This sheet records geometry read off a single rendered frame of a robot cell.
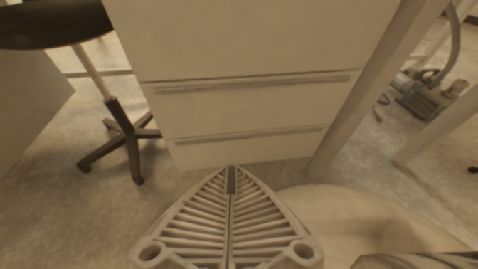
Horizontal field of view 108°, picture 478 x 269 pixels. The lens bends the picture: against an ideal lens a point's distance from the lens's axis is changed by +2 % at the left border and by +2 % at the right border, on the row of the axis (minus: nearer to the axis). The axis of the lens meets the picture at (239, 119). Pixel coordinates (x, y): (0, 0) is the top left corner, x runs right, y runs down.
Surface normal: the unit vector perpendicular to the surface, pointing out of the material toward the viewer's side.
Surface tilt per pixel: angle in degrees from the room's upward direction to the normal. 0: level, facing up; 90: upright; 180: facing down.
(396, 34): 90
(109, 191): 0
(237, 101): 90
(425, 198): 0
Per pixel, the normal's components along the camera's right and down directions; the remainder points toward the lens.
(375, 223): 0.01, 0.40
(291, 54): 0.15, 0.70
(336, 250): 0.02, -0.70
